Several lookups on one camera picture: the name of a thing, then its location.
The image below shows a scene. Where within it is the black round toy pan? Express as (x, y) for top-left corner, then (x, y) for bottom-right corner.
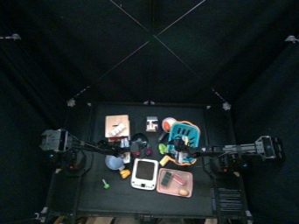
(131, 132), (149, 144)

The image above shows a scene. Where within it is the yellow orange toy wedge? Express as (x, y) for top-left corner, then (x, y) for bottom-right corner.
(157, 154), (173, 167)

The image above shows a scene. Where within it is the green toy vegetable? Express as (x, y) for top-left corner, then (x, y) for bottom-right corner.
(157, 143), (169, 156)

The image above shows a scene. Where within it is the light blue toy cup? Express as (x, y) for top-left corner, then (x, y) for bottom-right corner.
(104, 154), (127, 172)

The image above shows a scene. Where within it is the teal basket with orange rim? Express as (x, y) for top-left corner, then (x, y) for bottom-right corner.
(165, 120), (201, 167)

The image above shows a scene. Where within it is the white toy tablet black screen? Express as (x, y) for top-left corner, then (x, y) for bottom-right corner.
(129, 157), (160, 192)

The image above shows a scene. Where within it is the orange white toy ladle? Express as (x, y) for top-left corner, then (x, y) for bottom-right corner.
(156, 116), (179, 143)

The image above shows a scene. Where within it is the pink red block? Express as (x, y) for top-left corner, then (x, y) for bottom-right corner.
(172, 173), (188, 186)

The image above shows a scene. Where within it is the dark green block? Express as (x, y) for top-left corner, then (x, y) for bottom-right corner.
(160, 171), (173, 187)

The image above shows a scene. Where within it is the pink plastic tray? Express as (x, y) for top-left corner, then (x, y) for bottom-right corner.
(155, 167), (195, 199)

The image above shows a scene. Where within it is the white text sticker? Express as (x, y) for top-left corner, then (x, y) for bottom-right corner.
(216, 186), (245, 214)

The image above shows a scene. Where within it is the thin white cord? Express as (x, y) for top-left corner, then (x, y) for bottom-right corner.
(69, 0), (207, 101)
(106, 0), (228, 103)

